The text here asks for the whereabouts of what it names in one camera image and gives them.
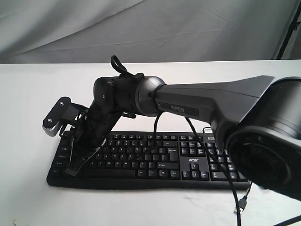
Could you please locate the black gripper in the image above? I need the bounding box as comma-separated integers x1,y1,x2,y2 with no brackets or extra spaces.
65,94,122,177

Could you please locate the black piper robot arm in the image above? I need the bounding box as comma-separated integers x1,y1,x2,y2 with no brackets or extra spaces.
66,73,301,200

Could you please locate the black acer keyboard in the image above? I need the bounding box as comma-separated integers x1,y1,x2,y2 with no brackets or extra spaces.
47,131,250,190

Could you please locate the grey backdrop cloth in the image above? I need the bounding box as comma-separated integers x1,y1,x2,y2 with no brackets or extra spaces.
0,0,297,64

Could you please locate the black light stand pole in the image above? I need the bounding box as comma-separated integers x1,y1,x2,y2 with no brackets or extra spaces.
274,0,301,60

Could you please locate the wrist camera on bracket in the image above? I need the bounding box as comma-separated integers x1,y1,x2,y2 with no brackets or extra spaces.
42,97,88,137

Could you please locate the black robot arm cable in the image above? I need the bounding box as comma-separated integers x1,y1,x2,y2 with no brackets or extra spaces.
111,55,250,226

